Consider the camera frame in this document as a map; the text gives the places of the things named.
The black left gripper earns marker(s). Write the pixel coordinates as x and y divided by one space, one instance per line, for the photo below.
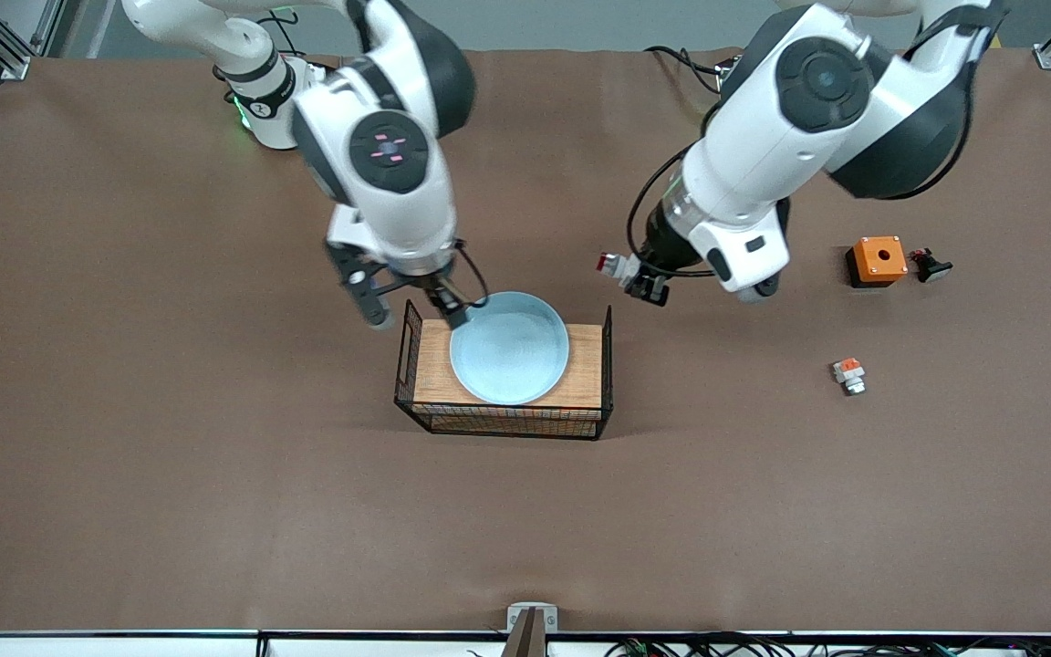
669 243

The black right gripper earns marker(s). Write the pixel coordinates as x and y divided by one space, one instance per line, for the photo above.
442 295

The red push button switch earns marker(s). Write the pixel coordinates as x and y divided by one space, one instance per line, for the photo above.
617 266

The light blue round plate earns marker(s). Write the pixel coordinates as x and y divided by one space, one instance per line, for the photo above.
512 351

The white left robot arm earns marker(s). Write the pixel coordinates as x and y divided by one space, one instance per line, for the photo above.
763 119

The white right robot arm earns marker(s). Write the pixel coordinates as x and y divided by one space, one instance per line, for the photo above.
416 196

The black push button part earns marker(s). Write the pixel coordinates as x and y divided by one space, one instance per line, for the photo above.
931 266

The small orange white contact block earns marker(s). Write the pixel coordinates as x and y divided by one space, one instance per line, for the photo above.
849 375

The brown table cover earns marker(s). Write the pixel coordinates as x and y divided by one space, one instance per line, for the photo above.
215 511

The orange button enclosure box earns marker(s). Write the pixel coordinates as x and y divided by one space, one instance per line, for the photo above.
879 259

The grey table edge bracket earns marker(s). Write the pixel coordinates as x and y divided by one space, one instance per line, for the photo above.
532 620

